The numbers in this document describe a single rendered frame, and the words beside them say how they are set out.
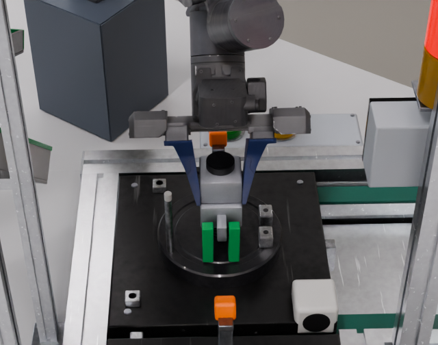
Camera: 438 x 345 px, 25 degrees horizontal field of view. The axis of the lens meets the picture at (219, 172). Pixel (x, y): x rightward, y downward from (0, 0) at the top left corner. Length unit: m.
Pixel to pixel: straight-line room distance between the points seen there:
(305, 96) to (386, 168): 0.65
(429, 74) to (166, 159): 0.50
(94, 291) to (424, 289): 0.36
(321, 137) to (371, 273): 0.21
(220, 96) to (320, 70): 0.63
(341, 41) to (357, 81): 1.66
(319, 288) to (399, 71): 2.10
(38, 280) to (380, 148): 0.43
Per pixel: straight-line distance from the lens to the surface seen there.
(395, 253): 1.21
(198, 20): 1.03
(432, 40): 0.83
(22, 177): 1.01
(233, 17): 0.95
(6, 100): 0.96
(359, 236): 1.23
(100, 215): 1.19
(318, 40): 3.22
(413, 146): 0.88
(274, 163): 1.25
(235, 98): 0.97
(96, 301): 1.09
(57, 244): 1.30
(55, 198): 1.36
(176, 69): 1.59
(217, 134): 1.11
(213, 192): 1.04
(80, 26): 1.36
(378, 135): 0.87
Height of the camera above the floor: 1.77
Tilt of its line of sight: 41 degrees down
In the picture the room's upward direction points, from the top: straight up
